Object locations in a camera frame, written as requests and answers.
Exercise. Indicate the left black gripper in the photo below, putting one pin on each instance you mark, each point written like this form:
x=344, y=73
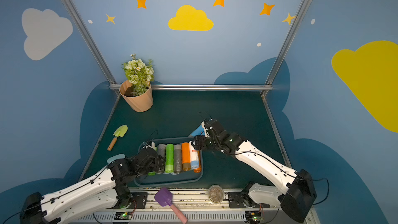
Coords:
x=154, y=160

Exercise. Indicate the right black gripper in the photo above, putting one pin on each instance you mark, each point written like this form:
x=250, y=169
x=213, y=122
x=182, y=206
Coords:
x=204, y=141

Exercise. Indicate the white roll blue end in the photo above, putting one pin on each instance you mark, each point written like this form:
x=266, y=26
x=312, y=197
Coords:
x=193, y=156

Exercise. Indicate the orange trash bag roll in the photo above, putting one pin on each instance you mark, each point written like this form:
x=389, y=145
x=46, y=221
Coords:
x=185, y=151
x=199, y=168

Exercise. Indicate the grey trash bag roll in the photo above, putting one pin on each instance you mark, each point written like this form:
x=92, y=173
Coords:
x=161, y=150

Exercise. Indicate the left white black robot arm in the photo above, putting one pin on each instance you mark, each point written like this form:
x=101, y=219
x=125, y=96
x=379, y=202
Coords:
x=105, y=189

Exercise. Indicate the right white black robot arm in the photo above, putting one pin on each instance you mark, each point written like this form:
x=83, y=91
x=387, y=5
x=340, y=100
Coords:
x=294, y=192

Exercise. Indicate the teal plastic storage box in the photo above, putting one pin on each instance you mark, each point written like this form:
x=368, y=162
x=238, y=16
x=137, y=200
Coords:
x=158, y=180

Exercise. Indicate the light blue toy shovel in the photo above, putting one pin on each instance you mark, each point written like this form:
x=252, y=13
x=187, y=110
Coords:
x=113, y=158

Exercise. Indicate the round clear lid dish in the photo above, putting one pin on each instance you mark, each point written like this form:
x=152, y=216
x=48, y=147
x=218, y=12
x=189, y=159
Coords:
x=216, y=194

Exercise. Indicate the left circuit board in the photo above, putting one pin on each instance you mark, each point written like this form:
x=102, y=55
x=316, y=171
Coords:
x=123, y=216

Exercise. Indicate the circuit board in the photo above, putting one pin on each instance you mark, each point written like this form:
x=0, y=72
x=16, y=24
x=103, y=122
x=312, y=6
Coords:
x=123, y=216
x=253, y=217

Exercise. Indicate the beige flower pot with plant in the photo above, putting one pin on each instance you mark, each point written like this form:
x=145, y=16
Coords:
x=136, y=90

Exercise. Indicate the right circuit board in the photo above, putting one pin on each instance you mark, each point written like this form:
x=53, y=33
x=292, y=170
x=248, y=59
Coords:
x=253, y=217

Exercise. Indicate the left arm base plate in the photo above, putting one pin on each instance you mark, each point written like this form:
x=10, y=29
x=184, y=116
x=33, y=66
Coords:
x=137, y=200

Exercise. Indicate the purple toy shovel pink handle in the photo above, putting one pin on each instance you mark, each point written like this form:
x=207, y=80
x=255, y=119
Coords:
x=164, y=197

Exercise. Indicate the green trowel wooden handle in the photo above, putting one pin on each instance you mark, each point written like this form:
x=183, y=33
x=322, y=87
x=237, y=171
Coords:
x=120, y=132

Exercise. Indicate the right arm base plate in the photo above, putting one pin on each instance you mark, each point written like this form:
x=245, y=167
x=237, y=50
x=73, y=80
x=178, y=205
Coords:
x=238, y=199

